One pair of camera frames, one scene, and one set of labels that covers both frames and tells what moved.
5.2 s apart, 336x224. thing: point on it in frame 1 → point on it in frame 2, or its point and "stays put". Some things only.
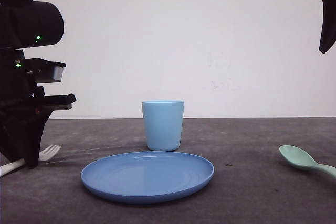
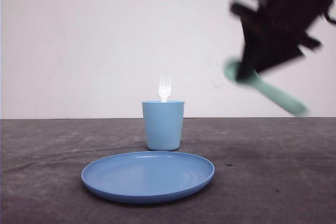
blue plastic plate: [144, 177] stays put
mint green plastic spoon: [297, 156] → [258, 85]
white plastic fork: [44, 155] → [165, 89]
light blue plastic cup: [163, 123] stays put
